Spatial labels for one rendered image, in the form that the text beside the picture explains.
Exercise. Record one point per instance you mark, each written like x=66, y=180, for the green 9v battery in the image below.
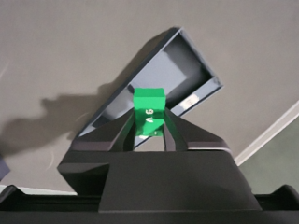
x=149, y=111

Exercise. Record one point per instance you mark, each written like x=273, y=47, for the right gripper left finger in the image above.
x=110, y=136

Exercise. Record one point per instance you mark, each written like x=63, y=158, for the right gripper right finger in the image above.
x=188, y=136

